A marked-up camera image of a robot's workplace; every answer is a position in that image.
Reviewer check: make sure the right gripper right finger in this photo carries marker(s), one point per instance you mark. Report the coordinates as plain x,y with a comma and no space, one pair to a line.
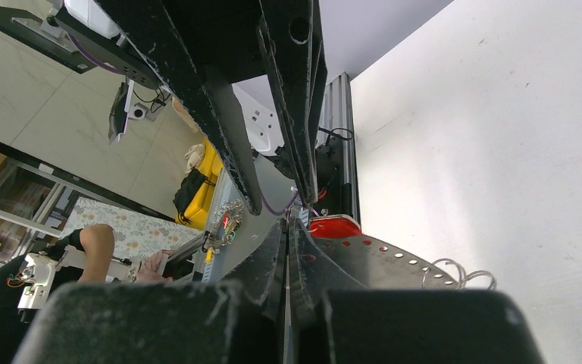
337,319

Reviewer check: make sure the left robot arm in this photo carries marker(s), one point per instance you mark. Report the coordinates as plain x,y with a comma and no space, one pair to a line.
251,74

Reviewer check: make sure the key with red tag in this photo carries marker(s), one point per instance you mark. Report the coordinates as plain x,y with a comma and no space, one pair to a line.
334,227

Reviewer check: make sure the operator forearm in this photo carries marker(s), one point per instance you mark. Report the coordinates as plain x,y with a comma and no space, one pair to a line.
98,246

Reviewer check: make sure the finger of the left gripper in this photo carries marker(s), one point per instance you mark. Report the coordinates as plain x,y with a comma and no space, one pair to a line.
202,90
292,46

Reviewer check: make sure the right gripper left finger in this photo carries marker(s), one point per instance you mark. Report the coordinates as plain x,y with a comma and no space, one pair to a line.
233,320

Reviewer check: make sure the yellow box with black bag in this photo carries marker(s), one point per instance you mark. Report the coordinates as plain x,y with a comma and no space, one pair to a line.
193,199

